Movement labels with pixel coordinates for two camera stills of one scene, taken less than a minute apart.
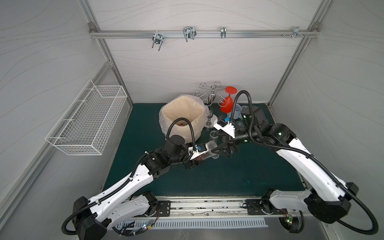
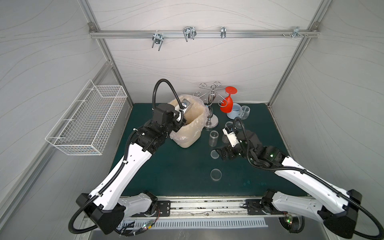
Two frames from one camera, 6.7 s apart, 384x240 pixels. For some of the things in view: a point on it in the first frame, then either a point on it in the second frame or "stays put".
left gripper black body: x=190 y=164 to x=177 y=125
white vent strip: x=187 y=223 stays put
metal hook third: x=223 y=32 stays put
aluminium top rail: x=119 y=33 stays put
